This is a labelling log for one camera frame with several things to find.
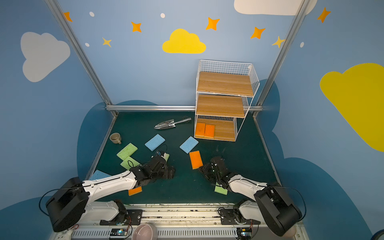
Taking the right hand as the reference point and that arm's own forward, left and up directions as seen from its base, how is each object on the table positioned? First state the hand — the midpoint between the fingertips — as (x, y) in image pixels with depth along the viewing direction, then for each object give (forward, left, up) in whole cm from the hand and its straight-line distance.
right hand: (200, 167), depth 88 cm
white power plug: (-36, +61, 0) cm, 71 cm away
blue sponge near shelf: (+17, +8, -2) cm, 19 cm away
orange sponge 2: (+30, 0, 0) cm, 30 cm away
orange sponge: (-15, +36, -1) cm, 39 cm away
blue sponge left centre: (+17, +32, -2) cm, 36 cm away
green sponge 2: (-11, -12, -2) cm, 17 cm away
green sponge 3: (+9, +48, -1) cm, 49 cm away
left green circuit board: (-34, +38, -4) cm, 51 cm away
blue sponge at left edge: (-7, +60, -1) cm, 61 cm away
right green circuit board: (-30, -23, -5) cm, 38 cm away
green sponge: (+8, +21, -2) cm, 22 cm away
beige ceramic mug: (+19, +60, 0) cm, 63 cm away
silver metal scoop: (+37, +25, -3) cm, 44 cm away
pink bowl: (-33, +26, -6) cm, 42 cm away
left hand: (-2, +18, +1) cm, 18 cm away
